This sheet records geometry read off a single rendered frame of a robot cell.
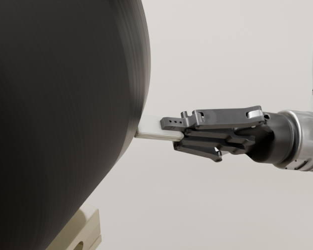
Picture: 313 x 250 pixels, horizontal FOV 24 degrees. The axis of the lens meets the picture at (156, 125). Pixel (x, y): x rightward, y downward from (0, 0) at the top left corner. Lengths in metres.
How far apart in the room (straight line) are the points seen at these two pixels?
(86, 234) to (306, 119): 0.36
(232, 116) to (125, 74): 0.26
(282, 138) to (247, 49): 1.88
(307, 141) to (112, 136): 0.37
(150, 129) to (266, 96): 1.74
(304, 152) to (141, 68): 0.35
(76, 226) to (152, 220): 1.16
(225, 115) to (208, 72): 1.79
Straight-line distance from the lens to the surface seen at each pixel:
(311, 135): 1.06
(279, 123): 1.04
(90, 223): 1.08
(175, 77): 2.73
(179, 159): 2.40
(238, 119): 0.98
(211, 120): 0.97
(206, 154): 1.04
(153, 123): 0.96
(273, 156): 1.04
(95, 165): 0.77
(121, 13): 0.74
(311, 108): 1.13
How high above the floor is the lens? 1.67
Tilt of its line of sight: 42 degrees down
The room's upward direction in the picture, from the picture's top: straight up
